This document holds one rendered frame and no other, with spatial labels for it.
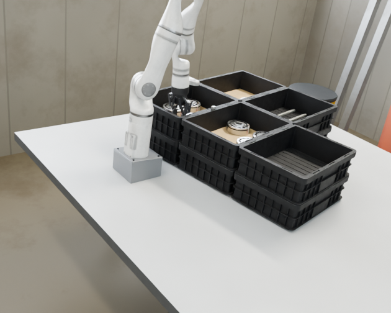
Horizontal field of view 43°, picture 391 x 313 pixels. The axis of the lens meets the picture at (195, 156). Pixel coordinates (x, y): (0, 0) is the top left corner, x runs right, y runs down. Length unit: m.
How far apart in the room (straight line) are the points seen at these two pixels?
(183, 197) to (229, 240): 0.30
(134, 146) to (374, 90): 3.15
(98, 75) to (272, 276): 2.46
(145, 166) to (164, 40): 0.50
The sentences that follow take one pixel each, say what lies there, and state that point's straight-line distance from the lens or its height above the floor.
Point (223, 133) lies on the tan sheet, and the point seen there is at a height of 0.83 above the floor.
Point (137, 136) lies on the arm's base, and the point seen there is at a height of 0.89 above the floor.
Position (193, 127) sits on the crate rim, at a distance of 2.00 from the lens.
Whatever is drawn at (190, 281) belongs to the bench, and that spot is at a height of 0.70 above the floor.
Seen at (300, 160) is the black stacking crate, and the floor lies 0.83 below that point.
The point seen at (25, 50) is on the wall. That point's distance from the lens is 3.48.
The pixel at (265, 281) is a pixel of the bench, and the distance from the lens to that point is 1.63.
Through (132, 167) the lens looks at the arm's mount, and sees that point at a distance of 1.97.
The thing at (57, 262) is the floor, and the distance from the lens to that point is 2.71.
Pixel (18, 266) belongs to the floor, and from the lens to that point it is 2.71.
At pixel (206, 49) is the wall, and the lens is 4.27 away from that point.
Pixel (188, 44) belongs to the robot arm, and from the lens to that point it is 2.07.
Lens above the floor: 1.72
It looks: 27 degrees down
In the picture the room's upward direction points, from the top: 8 degrees clockwise
